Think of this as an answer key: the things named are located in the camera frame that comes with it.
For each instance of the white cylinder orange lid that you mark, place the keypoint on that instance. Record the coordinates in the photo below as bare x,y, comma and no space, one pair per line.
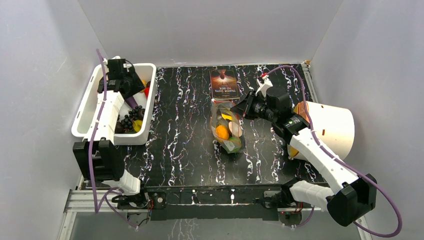
333,125

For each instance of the dark plum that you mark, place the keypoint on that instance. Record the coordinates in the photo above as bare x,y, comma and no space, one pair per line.
119,128

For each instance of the book with dark cover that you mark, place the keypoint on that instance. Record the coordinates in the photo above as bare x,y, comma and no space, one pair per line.
224,85

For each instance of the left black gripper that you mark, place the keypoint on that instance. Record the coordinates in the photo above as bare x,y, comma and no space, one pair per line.
137,86

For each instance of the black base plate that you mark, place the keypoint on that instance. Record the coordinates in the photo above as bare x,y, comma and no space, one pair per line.
217,202

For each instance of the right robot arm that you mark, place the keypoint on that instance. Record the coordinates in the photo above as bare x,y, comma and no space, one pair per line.
347,196

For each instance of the white plastic bin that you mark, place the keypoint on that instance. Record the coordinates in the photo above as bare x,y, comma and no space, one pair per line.
87,107

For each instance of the orange fruit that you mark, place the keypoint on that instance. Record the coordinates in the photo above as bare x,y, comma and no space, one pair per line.
222,132

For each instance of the clear zip top bag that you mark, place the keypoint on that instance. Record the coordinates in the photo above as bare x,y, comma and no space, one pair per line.
218,107

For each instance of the green round fruit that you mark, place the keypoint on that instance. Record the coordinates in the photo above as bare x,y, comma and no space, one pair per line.
235,144

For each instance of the black grape bunch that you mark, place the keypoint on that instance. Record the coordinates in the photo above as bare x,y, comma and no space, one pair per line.
132,115

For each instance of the yellow pear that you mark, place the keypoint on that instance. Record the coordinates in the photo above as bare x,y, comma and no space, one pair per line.
226,117

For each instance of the purple eggplant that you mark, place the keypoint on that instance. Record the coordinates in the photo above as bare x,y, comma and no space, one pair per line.
132,103

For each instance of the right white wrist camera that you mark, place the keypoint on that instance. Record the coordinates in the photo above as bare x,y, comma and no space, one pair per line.
264,84

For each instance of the red fruit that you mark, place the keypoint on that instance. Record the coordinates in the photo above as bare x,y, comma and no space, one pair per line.
146,92

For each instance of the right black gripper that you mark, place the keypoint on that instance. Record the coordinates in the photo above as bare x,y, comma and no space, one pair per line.
249,105

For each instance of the beige onion half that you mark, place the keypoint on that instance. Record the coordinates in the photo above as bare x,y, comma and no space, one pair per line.
235,129

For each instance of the aluminium frame rail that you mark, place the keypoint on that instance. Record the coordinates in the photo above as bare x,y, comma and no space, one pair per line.
210,222

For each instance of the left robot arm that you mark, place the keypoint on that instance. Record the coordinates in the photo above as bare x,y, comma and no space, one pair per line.
96,154

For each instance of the yellow lemon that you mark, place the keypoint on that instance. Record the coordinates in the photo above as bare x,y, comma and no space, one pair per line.
137,125

